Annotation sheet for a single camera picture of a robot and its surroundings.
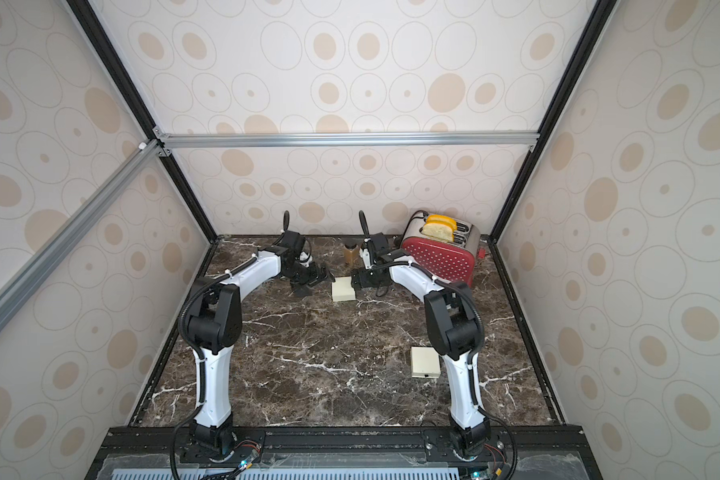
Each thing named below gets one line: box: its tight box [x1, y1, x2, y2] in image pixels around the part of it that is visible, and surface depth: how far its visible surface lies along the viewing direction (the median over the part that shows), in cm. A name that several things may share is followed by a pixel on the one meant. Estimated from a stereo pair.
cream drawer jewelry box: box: [332, 276, 356, 301], surface depth 102 cm
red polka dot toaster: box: [402, 213, 481, 286], surface depth 96 cm
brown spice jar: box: [344, 245, 360, 265], surface depth 109 cm
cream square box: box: [411, 346, 441, 378], surface depth 86 cm
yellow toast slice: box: [425, 214, 457, 235], surface depth 97 cm
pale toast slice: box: [421, 222, 453, 242], surface depth 97 cm
